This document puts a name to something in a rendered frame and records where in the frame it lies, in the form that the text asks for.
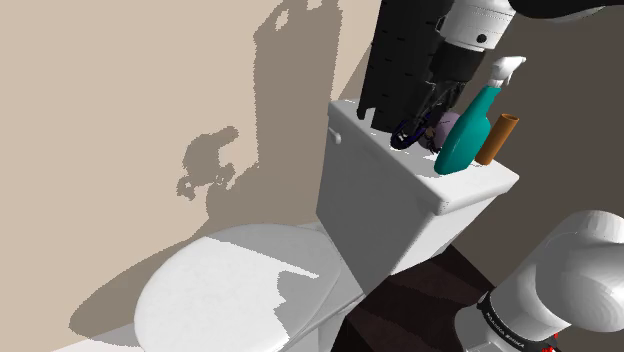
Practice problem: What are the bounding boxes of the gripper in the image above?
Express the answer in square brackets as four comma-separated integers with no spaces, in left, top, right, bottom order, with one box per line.
[410,40,487,134]

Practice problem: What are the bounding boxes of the purple round object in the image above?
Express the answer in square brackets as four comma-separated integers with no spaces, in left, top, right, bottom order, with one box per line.
[419,111,462,153]

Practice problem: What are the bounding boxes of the teal spray bottle white trigger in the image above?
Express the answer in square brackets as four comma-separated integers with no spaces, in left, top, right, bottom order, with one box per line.
[433,55,528,176]

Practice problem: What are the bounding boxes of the dark blue looped object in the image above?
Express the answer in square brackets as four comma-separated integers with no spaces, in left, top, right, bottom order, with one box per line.
[389,114,432,151]

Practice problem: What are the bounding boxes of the black tall perforated container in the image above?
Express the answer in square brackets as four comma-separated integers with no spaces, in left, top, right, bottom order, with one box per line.
[356,0,456,134]

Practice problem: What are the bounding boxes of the brown cardboard tube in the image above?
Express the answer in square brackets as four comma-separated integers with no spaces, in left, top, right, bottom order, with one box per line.
[474,112,521,166]

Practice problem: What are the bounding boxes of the white toilet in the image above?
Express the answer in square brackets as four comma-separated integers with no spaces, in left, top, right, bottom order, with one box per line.
[133,98,521,352]

